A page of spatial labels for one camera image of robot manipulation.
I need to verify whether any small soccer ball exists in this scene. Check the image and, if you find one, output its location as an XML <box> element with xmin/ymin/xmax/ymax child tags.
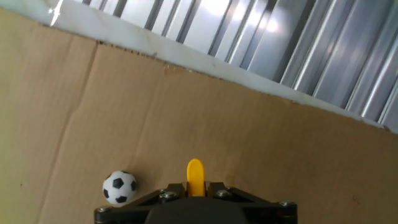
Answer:
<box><xmin>102</xmin><ymin>170</ymin><xmax>138</xmax><ymax>207</ymax></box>

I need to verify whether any yellow bubble ring wand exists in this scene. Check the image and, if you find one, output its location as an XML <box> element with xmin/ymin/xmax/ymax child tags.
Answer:
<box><xmin>186</xmin><ymin>158</ymin><xmax>206</xmax><ymax>198</ymax></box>

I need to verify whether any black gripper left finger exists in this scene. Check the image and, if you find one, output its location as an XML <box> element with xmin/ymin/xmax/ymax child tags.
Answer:
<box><xmin>94</xmin><ymin>182</ymin><xmax>188</xmax><ymax>224</ymax></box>

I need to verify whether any brown cardboard sheet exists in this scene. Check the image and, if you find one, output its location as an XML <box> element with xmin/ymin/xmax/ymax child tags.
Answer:
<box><xmin>0</xmin><ymin>7</ymin><xmax>398</xmax><ymax>224</ymax></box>

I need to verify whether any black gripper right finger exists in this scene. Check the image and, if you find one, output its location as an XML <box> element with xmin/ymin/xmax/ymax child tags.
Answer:
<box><xmin>205</xmin><ymin>182</ymin><xmax>298</xmax><ymax>224</ymax></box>

